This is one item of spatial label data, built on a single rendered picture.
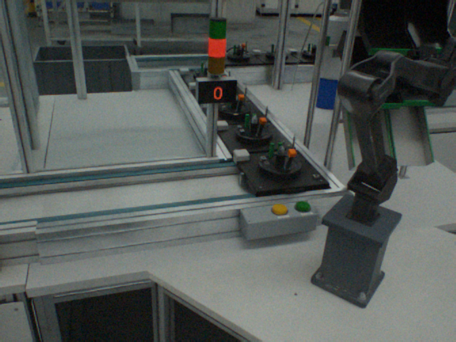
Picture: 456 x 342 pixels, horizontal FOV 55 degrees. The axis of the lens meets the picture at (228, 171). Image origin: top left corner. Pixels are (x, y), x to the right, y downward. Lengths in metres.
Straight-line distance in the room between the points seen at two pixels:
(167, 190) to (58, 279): 0.42
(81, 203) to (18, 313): 0.33
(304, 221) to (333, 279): 0.19
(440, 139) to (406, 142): 0.89
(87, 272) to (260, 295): 0.44
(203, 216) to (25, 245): 0.46
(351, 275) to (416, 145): 0.63
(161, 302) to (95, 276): 0.20
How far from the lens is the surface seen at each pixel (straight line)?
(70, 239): 1.19
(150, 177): 1.41
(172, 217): 1.18
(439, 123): 2.38
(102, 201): 1.34
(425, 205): 1.61
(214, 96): 1.34
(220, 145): 1.56
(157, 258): 1.20
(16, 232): 1.20
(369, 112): 0.84
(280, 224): 1.21
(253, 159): 1.46
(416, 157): 1.57
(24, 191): 1.43
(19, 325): 1.30
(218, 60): 1.31
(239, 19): 8.74
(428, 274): 1.31
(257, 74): 2.57
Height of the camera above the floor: 1.64
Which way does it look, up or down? 29 degrees down
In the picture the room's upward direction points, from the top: 3 degrees clockwise
